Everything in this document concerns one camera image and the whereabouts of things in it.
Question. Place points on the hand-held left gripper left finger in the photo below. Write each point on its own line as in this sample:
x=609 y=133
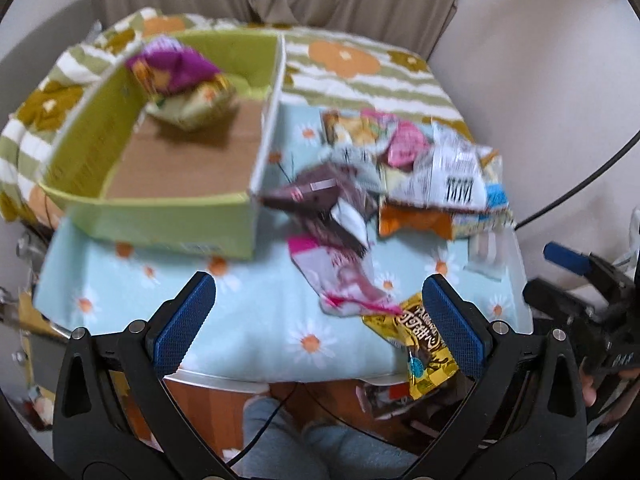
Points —
x=185 y=325

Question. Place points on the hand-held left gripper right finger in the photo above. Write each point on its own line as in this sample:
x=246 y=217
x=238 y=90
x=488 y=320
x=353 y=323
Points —
x=452 y=325

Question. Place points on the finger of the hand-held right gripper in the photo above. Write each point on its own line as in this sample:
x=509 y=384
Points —
x=550 y=296
x=565 y=255

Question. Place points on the gold snack packet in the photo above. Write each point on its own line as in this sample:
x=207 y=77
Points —
x=405 y=332

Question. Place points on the green cardboard box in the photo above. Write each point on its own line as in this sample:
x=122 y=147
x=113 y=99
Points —
x=150 y=222

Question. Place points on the orange snack packet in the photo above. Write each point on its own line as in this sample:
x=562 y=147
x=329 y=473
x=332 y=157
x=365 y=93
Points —
x=410 y=220

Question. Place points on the white and blue snack packet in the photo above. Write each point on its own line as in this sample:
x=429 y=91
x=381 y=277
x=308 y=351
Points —
x=450 y=180

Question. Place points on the pink and white snack packet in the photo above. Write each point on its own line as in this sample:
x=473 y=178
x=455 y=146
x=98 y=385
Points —
x=325 y=265

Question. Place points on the dark brown snack packet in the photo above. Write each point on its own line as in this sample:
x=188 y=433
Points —
x=310 y=190

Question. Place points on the round pink snack packet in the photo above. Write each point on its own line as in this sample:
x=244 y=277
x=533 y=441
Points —
x=405 y=145

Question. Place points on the silver white snack packet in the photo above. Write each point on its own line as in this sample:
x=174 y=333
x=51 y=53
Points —
x=355 y=165

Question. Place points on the beige snack packet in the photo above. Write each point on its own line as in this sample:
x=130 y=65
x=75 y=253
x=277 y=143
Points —
x=345 y=130

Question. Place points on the person's right hand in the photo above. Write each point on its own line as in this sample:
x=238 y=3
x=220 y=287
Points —
x=590 y=392

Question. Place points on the light blue daisy cloth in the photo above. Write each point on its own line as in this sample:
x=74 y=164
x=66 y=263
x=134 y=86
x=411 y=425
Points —
x=260 y=320

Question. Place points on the small white wrapper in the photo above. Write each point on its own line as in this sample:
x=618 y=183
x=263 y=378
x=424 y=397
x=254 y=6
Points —
x=485 y=255

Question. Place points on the person's grey trousers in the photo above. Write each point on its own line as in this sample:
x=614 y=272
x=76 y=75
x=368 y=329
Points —
x=280 y=440

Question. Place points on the green yellow snack packet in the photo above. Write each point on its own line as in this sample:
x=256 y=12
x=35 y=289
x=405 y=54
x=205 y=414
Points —
x=200 y=105

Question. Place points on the green striped floral blanket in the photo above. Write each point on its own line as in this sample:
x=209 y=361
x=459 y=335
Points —
x=400 y=90

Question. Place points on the purple snack packet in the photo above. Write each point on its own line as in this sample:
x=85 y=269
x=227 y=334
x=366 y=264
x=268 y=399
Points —
x=170 y=62

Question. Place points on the chrome metal frame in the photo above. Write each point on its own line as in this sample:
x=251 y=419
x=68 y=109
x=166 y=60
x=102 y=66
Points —
x=25 y=249

